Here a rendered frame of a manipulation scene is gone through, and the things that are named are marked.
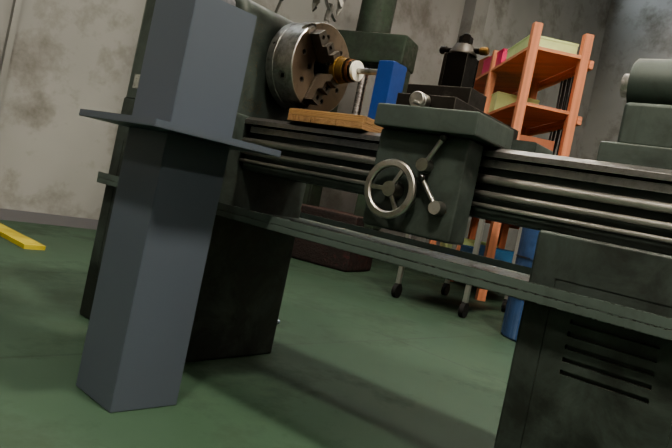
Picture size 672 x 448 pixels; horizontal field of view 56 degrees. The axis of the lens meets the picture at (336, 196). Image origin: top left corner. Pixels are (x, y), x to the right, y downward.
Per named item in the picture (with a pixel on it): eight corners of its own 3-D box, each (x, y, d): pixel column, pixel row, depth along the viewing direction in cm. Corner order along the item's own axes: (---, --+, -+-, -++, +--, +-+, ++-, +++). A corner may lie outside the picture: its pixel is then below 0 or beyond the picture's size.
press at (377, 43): (317, 255, 663) (374, -14, 662) (385, 276, 600) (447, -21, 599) (264, 249, 609) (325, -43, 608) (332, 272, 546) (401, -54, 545)
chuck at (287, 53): (262, 94, 214) (287, 6, 217) (318, 123, 239) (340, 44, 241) (281, 96, 209) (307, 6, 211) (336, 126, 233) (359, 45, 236)
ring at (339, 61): (328, 52, 215) (350, 53, 210) (344, 60, 223) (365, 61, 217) (323, 79, 215) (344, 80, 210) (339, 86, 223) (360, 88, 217)
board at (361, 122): (286, 119, 205) (289, 107, 205) (351, 141, 233) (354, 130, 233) (361, 128, 186) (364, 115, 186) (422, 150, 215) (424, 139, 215)
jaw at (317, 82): (316, 80, 225) (301, 108, 222) (308, 71, 221) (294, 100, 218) (340, 82, 218) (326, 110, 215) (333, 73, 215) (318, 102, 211)
